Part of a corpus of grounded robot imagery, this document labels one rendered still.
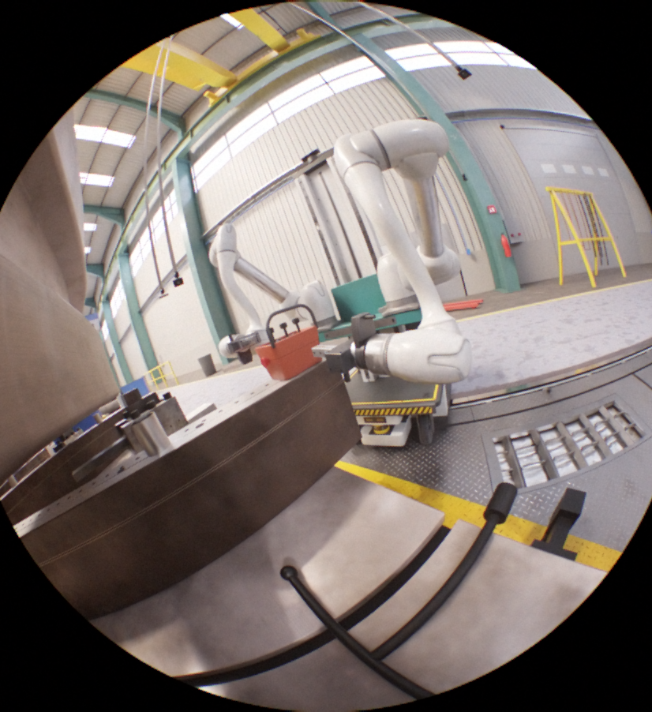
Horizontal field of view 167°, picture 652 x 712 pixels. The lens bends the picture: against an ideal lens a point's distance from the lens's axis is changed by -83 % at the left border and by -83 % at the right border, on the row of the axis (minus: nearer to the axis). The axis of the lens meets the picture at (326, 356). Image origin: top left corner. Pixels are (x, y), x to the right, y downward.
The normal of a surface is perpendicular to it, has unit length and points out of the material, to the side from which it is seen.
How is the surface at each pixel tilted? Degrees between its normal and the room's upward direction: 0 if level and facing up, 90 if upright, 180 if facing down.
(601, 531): 0
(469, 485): 0
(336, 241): 90
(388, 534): 0
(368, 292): 90
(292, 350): 97
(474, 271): 90
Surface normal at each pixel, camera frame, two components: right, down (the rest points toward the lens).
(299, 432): 0.68, -0.06
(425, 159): 0.15, 0.95
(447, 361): -0.53, 0.07
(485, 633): -0.32, -0.92
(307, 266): -0.39, 0.33
